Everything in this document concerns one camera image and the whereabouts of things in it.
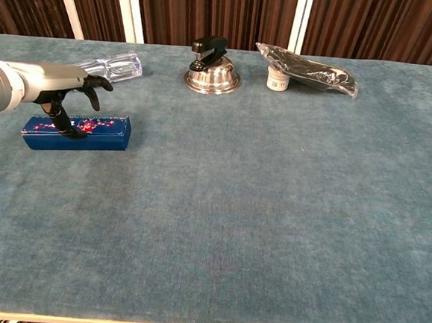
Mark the left robot hand grey black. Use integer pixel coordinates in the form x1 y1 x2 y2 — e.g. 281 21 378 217
18 60 116 142

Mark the blue glasses case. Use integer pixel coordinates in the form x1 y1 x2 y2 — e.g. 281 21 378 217
19 107 134 158

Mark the clear plastic water bottle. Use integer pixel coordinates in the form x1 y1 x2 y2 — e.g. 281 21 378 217
67 47 145 86

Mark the black stapler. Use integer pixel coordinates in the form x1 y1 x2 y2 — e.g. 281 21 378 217
189 34 230 74

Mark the upturned stainless steel bowl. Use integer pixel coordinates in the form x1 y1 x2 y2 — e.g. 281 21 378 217
183 52 244 98

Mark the dark brown curtain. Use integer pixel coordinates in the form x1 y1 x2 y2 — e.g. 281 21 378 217
0 0 432 70

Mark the blue table cloth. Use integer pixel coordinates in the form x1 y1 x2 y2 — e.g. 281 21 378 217
0 31 432 323

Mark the small white jar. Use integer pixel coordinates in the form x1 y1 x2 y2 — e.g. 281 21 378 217
265 64 292 92

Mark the plastic bag with black item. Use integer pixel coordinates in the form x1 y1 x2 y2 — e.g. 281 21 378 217
251 41 363 101

